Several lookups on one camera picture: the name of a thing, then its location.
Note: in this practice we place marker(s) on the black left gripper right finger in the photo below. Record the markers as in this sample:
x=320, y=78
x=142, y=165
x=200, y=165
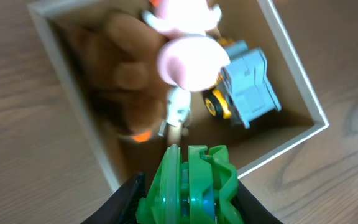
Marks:
x=250, y=209

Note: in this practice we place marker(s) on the green toy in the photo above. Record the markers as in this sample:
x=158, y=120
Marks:
x=199, y=190

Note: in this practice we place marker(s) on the white cardboard box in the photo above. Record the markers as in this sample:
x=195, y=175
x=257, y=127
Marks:
x=256, y=22

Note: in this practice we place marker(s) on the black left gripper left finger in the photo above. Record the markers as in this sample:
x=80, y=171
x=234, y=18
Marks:
x=121, y=207

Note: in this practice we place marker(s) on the pink white plush toy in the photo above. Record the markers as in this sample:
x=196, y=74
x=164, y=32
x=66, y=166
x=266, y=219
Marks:
x=190, y=59

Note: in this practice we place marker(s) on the pig face lollipop toy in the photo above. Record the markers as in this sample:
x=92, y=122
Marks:
x=178, y=109

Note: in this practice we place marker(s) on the yellow grey toy truck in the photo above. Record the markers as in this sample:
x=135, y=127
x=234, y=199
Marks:
x=242, y=92

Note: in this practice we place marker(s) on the brown plush toy with orange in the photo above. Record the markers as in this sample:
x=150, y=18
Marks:
x=119, y=61

